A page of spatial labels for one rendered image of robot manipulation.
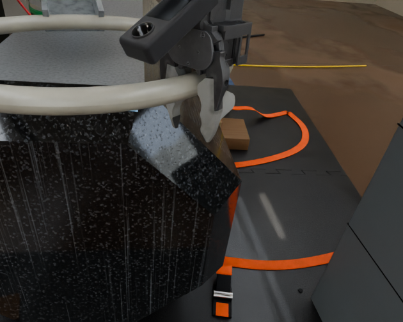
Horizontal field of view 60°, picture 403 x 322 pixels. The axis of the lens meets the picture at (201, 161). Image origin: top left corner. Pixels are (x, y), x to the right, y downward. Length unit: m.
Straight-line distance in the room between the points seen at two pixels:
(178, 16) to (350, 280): 1.03
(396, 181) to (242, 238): 0.78
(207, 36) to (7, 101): 0.22
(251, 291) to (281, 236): 0.34
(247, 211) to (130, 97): 1.37
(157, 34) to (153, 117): 0.40
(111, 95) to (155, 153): 0.37
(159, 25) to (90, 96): 0.10
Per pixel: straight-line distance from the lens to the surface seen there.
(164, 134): 0.76
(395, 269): 1.08
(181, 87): 0.43
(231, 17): 0.47
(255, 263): 1.52
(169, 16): 0.39
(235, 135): 2.09
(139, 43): 0.37
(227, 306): 1.37
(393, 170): 1.03
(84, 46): 0.96
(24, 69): 0.84
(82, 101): 0.39
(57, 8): 0.92
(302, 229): 1.72
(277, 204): 1.80
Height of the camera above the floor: 1.19
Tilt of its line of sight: 36 degrees down
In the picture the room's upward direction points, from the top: 7 degrees clockwise
